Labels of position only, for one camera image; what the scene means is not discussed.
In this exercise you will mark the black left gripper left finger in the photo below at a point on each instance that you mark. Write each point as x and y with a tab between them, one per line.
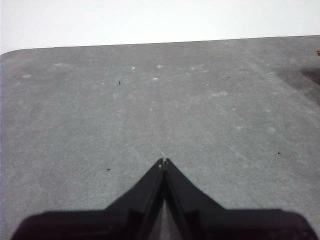
100	225

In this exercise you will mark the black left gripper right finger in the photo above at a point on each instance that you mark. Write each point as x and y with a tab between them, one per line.
225	225

